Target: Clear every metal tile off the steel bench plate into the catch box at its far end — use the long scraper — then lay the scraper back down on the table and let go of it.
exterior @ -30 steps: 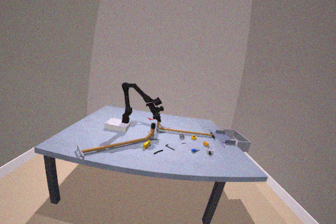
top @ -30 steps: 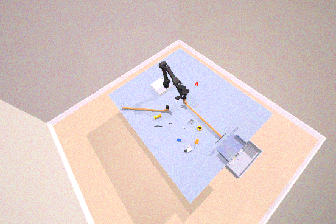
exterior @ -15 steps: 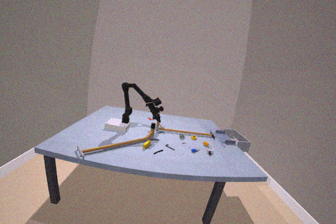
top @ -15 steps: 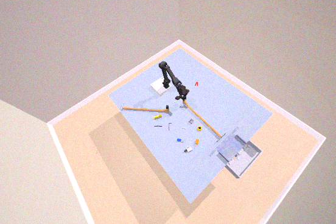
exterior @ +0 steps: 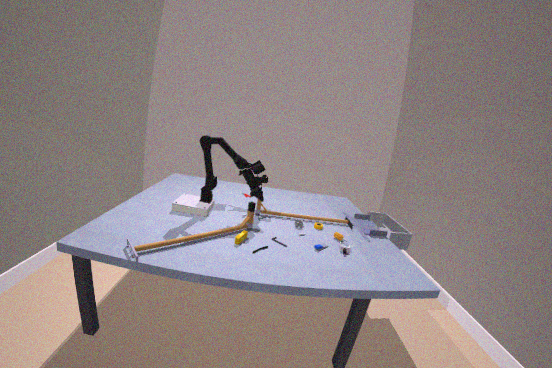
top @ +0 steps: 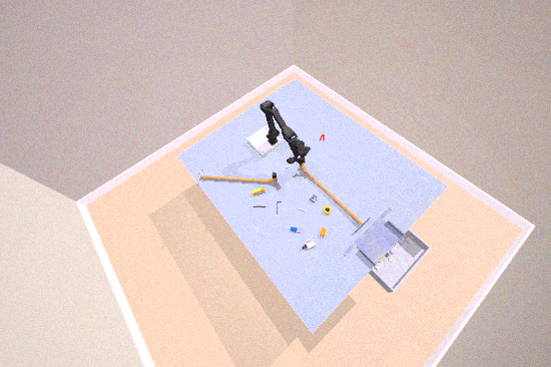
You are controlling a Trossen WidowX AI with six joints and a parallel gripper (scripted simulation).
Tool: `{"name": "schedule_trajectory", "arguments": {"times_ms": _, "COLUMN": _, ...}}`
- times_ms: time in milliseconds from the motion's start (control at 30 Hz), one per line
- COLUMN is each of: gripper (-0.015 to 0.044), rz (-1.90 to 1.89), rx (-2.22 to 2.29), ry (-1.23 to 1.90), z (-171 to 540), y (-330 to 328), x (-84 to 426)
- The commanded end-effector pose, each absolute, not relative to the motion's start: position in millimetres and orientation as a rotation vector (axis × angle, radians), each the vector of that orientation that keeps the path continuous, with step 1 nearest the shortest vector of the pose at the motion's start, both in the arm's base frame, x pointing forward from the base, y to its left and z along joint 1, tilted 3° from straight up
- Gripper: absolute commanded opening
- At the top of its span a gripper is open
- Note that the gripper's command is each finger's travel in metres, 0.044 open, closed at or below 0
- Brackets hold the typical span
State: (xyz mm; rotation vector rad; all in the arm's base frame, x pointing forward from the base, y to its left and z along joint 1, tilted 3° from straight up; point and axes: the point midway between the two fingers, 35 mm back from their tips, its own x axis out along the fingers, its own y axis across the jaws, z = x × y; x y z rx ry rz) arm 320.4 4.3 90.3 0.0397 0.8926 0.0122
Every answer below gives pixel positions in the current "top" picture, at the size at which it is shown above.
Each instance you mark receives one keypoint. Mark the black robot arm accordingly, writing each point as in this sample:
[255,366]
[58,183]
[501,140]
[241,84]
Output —
[287,132]

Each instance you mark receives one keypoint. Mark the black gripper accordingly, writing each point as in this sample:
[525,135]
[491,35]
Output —
[295,159]

